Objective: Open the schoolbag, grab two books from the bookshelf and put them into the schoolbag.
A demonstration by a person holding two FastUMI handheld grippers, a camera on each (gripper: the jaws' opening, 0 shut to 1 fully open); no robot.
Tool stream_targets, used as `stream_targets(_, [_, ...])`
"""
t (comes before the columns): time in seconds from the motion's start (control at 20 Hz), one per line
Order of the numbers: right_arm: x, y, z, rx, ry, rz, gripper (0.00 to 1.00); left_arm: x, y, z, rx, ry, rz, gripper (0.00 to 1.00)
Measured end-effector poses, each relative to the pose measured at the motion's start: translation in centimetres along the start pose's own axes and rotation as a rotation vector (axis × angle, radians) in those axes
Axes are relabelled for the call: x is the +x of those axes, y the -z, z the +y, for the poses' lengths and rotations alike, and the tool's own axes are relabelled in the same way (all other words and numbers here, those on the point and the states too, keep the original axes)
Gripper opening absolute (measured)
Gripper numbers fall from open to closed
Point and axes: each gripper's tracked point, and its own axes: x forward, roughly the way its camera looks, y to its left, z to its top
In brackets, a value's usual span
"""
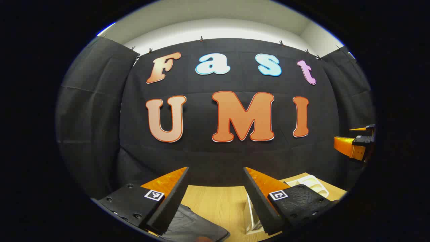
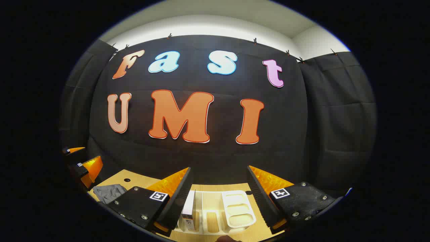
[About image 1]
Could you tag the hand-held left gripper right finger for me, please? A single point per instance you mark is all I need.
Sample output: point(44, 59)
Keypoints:
point(260, 201)

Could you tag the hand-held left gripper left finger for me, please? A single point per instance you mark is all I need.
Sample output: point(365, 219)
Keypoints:
point(174, 200)

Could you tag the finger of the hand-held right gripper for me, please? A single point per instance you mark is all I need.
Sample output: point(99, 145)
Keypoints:
point(342, 144)
point(371, 127)

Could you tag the grey schoolbag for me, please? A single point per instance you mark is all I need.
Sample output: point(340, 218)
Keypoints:
point(191, 222)

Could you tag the white bookshelf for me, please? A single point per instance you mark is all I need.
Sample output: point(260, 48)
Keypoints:
point(312, 185)

